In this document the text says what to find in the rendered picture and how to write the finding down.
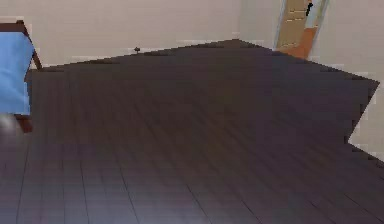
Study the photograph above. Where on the small dark door stopper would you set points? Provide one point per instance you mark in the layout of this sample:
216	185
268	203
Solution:
137	49

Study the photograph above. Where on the light brown room door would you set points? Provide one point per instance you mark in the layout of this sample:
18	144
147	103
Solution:
293	26

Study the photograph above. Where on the blue bed with brown frame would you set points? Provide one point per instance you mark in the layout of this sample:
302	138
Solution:
13	73

